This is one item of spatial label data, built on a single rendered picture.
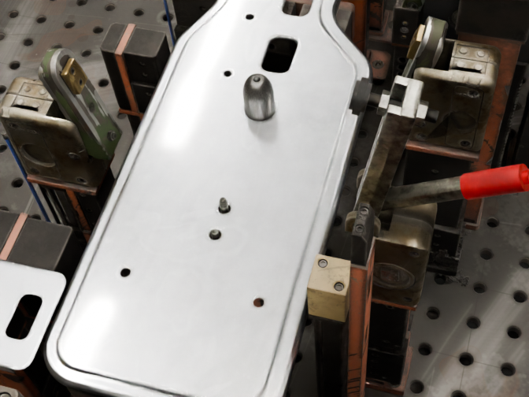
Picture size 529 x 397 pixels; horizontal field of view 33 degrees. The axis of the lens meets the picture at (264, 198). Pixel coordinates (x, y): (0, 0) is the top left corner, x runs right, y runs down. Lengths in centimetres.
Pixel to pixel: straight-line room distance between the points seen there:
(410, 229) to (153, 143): 29
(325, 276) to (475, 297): 44
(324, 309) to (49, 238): 29
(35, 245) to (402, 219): 36
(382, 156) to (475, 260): 51
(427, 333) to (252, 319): 37
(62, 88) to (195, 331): 26
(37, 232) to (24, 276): 6
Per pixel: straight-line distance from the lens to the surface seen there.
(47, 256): 91
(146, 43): 104
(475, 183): 74
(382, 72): 136
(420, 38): 88
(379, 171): 73
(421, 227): 80
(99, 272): 86
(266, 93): 91
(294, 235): 86
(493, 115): 103
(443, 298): 117
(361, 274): 67
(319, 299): 77
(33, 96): 95
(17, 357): 85
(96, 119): 92
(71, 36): 148
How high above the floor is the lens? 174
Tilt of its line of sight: 57 degrees down
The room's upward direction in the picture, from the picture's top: 7 degrees counter-clockwise
